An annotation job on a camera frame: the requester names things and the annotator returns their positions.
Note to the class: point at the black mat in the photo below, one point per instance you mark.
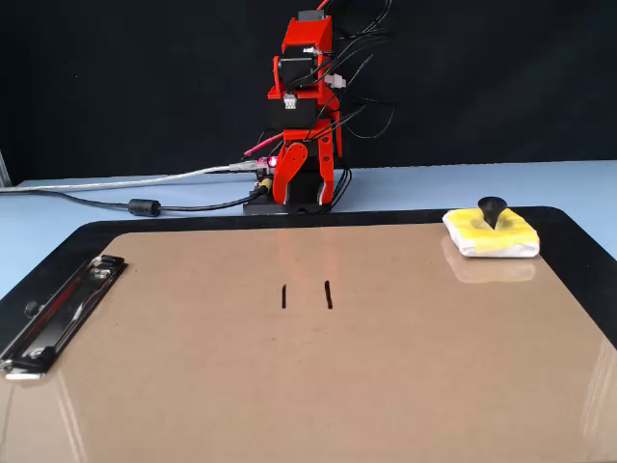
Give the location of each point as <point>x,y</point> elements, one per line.
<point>578,231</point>

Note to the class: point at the controller board with LED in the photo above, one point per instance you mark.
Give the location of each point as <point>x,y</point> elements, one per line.
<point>264,166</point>

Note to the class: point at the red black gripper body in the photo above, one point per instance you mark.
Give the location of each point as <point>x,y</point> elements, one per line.
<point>294,116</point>

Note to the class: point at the brown clipboard board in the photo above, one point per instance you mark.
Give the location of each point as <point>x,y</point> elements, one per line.
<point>308,376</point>

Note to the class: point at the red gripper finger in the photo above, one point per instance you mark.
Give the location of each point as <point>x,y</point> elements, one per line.
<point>326,164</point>
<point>289,161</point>

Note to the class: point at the metal clipboard clip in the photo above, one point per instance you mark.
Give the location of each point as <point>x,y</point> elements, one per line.
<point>58,318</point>

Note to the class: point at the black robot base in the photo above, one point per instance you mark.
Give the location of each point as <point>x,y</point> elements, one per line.
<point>299,200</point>

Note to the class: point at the white yellow sponge black knob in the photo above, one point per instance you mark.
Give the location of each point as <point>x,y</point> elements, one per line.
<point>491,234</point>

